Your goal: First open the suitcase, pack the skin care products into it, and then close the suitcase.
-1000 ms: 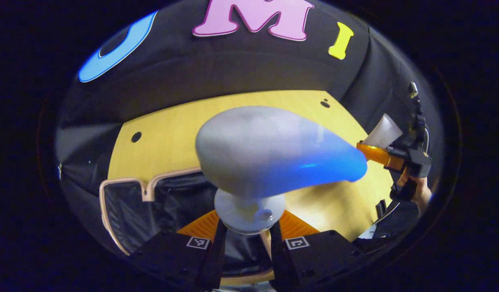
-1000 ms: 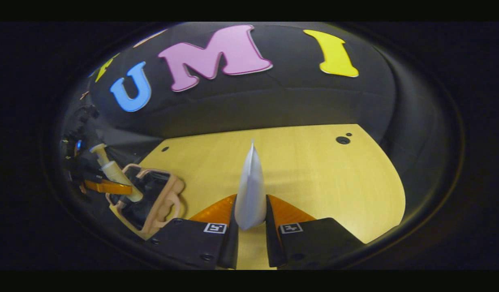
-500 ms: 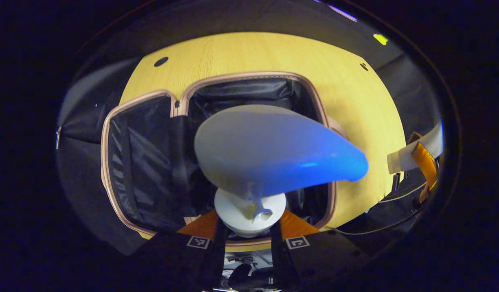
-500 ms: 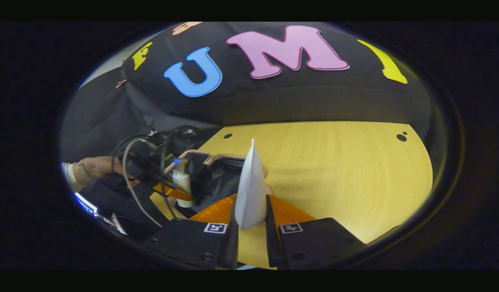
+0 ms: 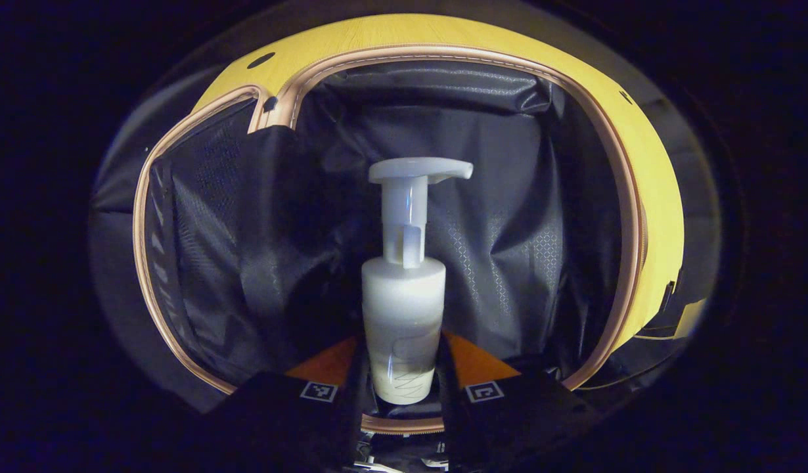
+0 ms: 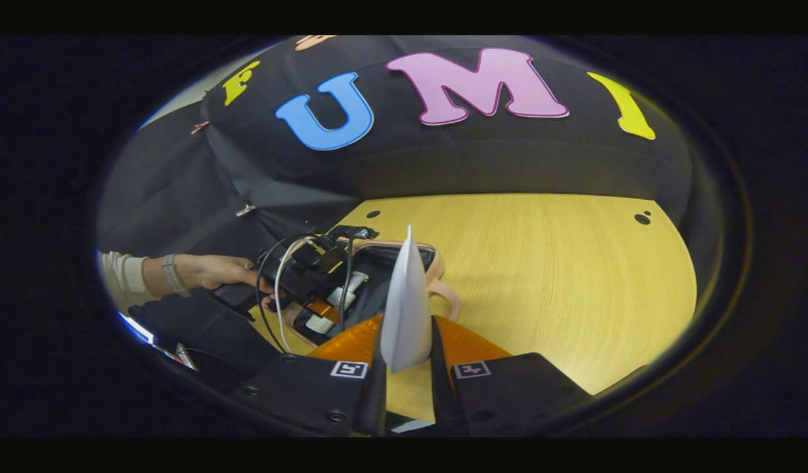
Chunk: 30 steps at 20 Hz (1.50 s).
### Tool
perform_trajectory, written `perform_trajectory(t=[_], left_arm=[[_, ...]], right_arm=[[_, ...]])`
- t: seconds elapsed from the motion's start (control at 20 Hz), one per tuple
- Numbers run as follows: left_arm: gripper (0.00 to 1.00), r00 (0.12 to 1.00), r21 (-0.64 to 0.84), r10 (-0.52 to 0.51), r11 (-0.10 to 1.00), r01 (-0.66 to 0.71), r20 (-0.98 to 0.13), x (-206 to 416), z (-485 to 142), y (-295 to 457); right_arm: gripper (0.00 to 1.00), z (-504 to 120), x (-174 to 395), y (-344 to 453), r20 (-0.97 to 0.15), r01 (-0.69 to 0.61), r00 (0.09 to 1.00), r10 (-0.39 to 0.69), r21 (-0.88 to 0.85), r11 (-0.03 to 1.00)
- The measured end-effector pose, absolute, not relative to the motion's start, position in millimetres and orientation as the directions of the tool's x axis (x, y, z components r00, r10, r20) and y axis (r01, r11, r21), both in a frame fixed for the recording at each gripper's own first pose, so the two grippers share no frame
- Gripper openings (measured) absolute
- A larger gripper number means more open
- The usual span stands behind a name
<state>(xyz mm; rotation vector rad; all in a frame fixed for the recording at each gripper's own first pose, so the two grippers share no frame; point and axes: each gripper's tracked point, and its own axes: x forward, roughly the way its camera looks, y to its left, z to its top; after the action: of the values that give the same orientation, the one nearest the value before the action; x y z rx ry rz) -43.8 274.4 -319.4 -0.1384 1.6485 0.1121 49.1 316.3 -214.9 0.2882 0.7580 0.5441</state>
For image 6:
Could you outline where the grey wristband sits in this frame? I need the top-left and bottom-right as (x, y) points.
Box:
(162, 254), (191, 298)

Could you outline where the white squeeze tube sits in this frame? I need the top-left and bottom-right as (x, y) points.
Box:
(380, 225), (434, 374)

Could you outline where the black cable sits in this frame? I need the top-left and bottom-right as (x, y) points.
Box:
(255, 233), (313, 355)

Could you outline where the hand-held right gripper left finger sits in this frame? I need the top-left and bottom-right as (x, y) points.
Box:
(235, 313), (388, 437)

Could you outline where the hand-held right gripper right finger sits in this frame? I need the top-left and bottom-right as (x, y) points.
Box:
(430, 314), (593, 438)

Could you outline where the pink suitcase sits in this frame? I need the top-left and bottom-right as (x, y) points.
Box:
(282, 238), (462, 349)

